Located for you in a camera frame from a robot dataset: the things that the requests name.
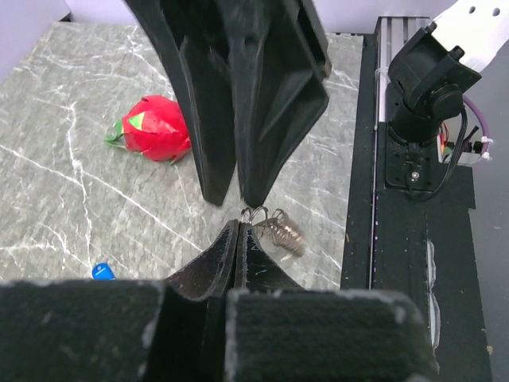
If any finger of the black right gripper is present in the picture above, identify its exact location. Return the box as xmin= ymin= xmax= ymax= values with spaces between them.
xmin=126 ymin=0 xmax=235 ymax=206
xmin=218 ymin=1 xmax=330 ymax=208

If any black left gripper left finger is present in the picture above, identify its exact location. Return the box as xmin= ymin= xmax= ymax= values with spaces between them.
xmin=1 ymin=220 xmax=239 ymax=381

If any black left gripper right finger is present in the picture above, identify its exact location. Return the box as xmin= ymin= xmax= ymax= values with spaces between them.
xmin=224 ymin=224 xmax=438 ymax=381

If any key with blue tag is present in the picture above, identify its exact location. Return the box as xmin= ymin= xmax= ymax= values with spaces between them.
xmin=91 ymin=263 xmax=115 ymax=280

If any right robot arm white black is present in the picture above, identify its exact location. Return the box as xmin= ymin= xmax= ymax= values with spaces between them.
xmin=128 ymin=1 xmax=508 ymax=208

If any red dragon fruit toy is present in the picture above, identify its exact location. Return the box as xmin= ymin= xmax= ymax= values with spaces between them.
xmin=104 ymin=95 xmax=192 ymax=163

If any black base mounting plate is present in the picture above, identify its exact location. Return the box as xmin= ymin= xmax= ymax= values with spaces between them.
xmin=341 ymin=35 xmax=492 ymax=381

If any aluminium extrusion rail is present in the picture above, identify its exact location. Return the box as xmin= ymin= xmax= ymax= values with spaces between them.
xmin=373 ymin=15 xmax=433 ymax=124

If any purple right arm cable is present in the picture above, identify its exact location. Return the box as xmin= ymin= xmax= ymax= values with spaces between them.
xmin=463 ymin=95 xmax=496 ymax=162

